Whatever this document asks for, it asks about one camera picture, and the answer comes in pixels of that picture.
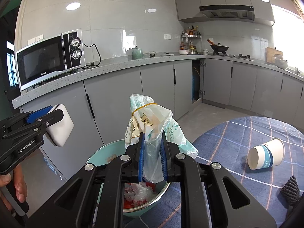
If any white sponge black stripe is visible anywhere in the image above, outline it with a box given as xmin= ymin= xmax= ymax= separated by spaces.
xmin=45 ymin=104 xmax=74 ymax=147

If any clear bag red print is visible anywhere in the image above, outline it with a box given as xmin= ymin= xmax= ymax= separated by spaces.
xmin=124 ymin=181 xmax=156 ymax=204

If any white blue paper cup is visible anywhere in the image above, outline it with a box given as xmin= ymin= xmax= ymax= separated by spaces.
xmin=247 ymin=138 xmax=285 ymax=170

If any black foam net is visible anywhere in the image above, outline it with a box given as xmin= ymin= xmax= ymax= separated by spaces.
xmin=281 ymin=176 xmax=300 ymax=207

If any clear patterned plastic bag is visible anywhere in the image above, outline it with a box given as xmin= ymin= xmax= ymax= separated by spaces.
xmin=125 ymin=94 xmax=198 ymax=184

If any teal trash basin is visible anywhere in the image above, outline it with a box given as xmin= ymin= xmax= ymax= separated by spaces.
xmin=87 ymin=139 xmax=170 ymax=218

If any person's left hand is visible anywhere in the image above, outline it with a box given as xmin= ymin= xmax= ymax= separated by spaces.
xmin=0 ymin=164 xmax=27 ymax=203

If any grey lower cabinets counter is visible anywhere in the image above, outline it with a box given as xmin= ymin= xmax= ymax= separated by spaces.
xmin=12 ymin=55 xmax=303 ymax=179

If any blue plaid tablecloth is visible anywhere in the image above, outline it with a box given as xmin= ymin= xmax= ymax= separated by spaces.
xmin=139 ymin=116 xmax=304 ymax=228

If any silver black microwave oven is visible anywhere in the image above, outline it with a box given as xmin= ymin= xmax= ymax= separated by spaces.
xmin=15 ymin=29 xmax=86 ymax=91

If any gas stove burner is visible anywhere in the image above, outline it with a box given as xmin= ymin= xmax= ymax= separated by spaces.
xmin=229 ymin=54 xmax=253 ymax=61

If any white bowl on counter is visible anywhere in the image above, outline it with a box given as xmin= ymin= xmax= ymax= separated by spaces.
xmin=179 ymin=49 xmax=189 ymax=55

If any black wok on stove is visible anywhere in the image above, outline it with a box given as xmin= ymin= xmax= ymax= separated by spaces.
xmin=207 ymin=39 xmax=229 ymax=55

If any steel pot with lid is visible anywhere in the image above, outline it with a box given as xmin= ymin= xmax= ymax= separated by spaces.
xmin=274 ymin=54 xmax=288 ymax=70

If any wooden cutting board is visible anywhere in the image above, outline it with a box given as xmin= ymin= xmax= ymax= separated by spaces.
xmin=266 ymin=47 xmax=283 ymax=64

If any metal spice rack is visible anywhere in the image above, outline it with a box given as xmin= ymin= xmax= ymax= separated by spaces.
xmin=179 ymin=25 xmax=202 ymax=55

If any black range hood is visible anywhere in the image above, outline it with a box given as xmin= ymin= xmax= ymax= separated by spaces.
xmin=199 ymin=5 xmax=255 ymax=22

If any black microwave power cable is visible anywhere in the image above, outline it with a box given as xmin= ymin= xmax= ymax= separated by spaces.
xmin=81 ymin=43 xmax=102 ymax=70

